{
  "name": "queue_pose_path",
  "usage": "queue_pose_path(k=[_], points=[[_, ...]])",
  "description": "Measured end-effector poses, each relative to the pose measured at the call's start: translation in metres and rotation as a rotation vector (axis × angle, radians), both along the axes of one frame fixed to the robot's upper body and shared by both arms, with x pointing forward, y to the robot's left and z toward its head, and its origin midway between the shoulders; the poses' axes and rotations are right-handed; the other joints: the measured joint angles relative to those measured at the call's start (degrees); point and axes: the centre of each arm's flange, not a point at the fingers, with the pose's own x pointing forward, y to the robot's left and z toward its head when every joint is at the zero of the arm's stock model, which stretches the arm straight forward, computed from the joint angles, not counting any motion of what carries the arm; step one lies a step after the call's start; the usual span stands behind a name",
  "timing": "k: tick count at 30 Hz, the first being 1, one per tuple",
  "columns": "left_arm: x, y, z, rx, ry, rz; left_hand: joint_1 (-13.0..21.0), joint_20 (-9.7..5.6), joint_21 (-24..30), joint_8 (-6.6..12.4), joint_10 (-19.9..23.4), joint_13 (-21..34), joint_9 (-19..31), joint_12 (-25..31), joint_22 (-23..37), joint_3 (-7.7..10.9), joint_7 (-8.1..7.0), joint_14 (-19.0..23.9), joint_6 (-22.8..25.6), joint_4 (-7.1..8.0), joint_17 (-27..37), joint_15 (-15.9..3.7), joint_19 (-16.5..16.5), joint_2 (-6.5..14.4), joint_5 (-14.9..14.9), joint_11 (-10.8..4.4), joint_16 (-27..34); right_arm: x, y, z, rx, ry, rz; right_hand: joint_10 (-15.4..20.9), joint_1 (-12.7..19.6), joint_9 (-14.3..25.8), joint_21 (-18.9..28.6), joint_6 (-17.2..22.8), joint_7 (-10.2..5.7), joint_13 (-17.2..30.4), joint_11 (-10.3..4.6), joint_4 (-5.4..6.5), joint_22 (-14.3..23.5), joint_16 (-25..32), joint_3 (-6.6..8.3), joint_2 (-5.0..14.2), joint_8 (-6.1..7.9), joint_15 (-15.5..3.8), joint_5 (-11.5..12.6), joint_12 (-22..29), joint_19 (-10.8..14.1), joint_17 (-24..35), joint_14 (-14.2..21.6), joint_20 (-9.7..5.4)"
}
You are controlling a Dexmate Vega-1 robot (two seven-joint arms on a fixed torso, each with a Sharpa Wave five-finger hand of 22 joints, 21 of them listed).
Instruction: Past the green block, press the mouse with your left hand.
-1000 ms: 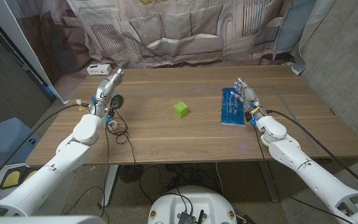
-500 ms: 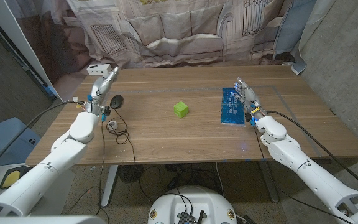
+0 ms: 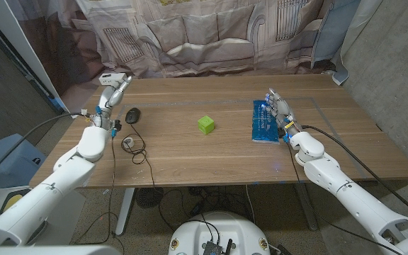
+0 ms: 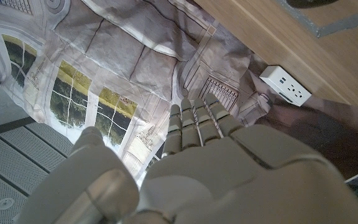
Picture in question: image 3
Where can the round black floor fan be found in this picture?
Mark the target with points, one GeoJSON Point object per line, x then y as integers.
{"type": "Point", "coordinates": [149, 197]}

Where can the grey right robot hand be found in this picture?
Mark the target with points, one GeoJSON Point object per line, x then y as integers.
{"type": "Point", "coordinates": [282, 111]}

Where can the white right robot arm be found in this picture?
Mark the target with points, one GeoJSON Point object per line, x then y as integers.
{"type": "Point", "coordinates": [349, 191]}

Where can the small white tape roll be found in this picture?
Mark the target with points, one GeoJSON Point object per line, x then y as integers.
{"type": "Point", "coordinates": [129, 141]}

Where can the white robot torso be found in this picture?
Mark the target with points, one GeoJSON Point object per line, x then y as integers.
{"type": "Point", "coordinates": [225, 226]}

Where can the blue gel pack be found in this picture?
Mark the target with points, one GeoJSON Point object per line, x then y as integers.
{"type": "Point", "coordinates": [262, 125]}

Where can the green block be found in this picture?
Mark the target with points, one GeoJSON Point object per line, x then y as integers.
{"type": "Point", "coordinates": [205, 124]}

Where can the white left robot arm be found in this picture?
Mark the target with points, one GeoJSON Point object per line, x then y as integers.
{"type": "Point", "coordinates": [48, 198]}

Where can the blue-grey bin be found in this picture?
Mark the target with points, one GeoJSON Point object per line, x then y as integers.
{"type": "Point", "coordinates": [5, 163]}

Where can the white table leg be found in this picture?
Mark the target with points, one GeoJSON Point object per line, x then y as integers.
{"type": "Point", "coordinates": [124, 212]}

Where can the black module with antenna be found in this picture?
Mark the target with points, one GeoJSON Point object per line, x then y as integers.
{"type": "Point", "coordinates": [212, 248]}

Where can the printed sofa backdrop curtain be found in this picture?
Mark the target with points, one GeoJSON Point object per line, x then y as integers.
{"type": "Point", "coordinates": [204, 35]}

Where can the black computer mouse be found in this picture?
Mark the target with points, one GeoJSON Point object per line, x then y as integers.
{"type": "Point", "coordinates": [133, 115]}

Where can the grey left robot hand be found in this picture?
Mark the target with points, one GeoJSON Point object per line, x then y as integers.
{"type": "Point", "coordinates": [106, 102]}

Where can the white upright panel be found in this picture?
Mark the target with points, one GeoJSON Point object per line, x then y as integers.
{"type": "Point", "coordinates": [23, 46]}

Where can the grey table leg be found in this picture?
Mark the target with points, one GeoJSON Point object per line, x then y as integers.
{"type": "Point", "coordinates": [306, 209]}

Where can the white power strip box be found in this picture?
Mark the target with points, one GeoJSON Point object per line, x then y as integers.
{"type": "Point", "coordinates": [106, 78]}

